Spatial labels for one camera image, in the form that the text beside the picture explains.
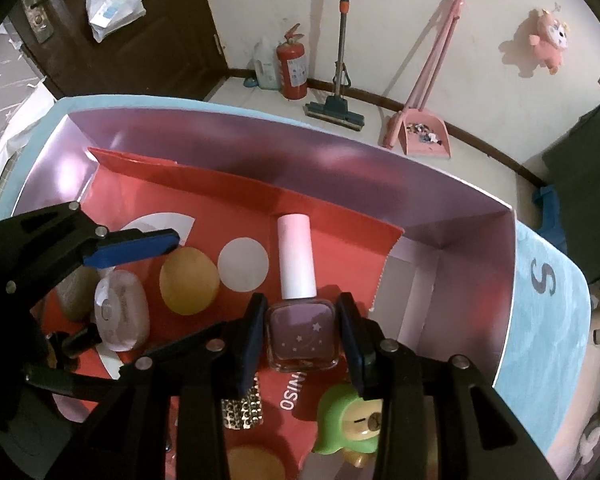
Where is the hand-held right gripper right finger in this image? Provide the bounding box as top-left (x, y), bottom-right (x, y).
top-left (334, 291), bottom-right (553, 480)

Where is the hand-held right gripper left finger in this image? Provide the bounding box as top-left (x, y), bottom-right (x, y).
top-left (100, 292), bottom-right (268, 480)

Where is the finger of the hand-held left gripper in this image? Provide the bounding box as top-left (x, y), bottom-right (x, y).
top-left (0, 201), bottom-right (181, 311)
top-left (24, 334), bottom-right (128, 402)

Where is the black nail polish bottle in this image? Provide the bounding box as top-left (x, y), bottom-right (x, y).
top-left (60, 325), bottom-right (103, 358)

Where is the pink nail polish bottle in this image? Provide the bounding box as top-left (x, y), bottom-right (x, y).
top-left (265, 214), bottom-right (342, 373)

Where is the lilac rounded mini camera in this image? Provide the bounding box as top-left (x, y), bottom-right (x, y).
top-left (94, 269), bottom-right (151, 352)

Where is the amber oval soap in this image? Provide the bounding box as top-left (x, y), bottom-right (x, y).
top-left (225, 445), bottom-right (286, 480)
top-left (159, 247), bottom-right (221, 316)

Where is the brown compact case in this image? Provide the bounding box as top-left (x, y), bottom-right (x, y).
top-left (56, 262), bottom-right (103, 323)

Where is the green and yellow toy figure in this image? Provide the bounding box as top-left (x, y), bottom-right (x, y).
top-left (310, 382), bottom-right (386, 466)

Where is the pink cardboard box red liner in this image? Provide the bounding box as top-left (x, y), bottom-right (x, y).
top-left (10, 95), bottom-right (518, 480)

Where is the teal printed blanket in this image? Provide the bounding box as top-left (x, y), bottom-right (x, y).
top-left (0, 95), bottom-right (593, 461)

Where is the pink dustpan and broom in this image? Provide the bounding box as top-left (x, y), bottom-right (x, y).
top-left (380, 0), bottom-right (461, 150)

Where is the pink dustpan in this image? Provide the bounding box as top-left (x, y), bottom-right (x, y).
top-left (397, 0), bottom-right (453, 161)

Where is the grey star printed curtain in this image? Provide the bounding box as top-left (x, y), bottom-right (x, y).
top-left (0, 25), bottom-right (46, 106)

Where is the dark brown door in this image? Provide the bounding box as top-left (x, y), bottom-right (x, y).
top-left (5, 0), bottom-right (228, 101)

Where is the white plastic jug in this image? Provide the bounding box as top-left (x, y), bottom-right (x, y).
top-left (252, 35), bottom-right (281, 91)

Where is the blue plastic stool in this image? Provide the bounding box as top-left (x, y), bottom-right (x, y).
top-left (532, 185), bottom-right (568, 256)

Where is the translucent plastic bag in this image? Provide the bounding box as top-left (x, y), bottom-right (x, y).
top-left (85, 0), bottom-right (146, 43)

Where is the red fire extinguisher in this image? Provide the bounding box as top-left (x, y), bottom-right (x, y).
top-left (276, 23), bottom-right (308, 101)

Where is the dark cloth covered table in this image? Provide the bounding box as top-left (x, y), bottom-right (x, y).
top-left (540, 102), bottom-right (600, 281)

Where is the sponge mop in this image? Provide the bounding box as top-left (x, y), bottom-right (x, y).
top-left (304, 0), bottom-right (367, 133)

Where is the pink plush doll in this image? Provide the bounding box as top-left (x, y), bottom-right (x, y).
top-left (527, 7), bottom-right (571, 75)

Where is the metal door handle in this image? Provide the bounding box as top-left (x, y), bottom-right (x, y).
top-left (22, 0), bottom-right (56, 43)

